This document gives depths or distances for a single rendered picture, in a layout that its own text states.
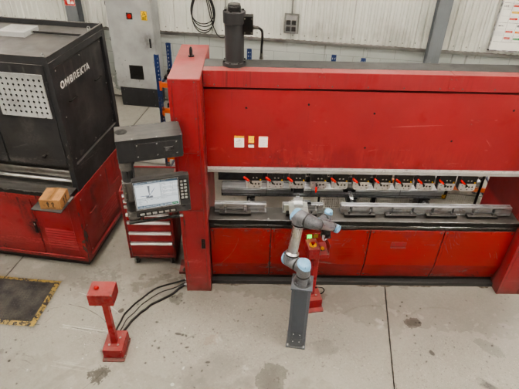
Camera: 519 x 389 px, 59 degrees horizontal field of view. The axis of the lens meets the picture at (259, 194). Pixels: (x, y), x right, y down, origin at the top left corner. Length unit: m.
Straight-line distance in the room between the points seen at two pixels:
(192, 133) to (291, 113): 0.84
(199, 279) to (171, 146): 1.70
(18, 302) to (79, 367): 1.09
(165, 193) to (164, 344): 1.50
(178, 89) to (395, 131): 1.86
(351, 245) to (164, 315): 1.97
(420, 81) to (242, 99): 1.44
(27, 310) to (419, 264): 3.96
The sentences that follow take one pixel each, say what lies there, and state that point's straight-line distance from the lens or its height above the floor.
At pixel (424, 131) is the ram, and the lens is 4.25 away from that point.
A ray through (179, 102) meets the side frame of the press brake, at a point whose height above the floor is 2.11.
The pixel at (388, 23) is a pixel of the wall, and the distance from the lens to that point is 8.11.
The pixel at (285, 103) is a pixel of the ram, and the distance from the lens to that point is 3.89.
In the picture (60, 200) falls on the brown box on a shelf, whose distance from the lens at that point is 4.59.
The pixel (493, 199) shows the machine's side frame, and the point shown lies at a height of 0.77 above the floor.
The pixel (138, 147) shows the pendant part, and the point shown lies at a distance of 3.58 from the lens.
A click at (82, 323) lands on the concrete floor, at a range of 4.89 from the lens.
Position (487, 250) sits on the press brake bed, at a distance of 5.19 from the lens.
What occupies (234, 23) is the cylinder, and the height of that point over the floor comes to 2.64.
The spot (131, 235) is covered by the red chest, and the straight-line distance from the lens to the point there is 5.02.
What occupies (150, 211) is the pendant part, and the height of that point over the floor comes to 1.28.
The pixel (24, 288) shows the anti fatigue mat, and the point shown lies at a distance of 5.42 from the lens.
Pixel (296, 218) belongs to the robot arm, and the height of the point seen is 1.37.
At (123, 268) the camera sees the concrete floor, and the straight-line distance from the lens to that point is 5.30.
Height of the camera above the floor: 3.59
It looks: 35 degrees down
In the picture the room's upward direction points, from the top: 2 degrees clockwise
